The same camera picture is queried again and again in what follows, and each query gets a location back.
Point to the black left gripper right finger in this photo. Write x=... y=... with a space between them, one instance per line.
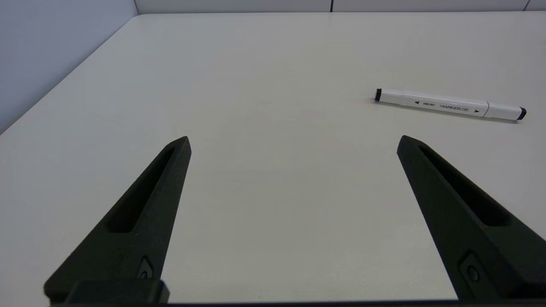
x=460 y=221

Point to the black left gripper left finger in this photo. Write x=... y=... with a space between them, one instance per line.
x=140 y=221

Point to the white marker with black caps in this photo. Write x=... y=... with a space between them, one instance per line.
x=448 y=105

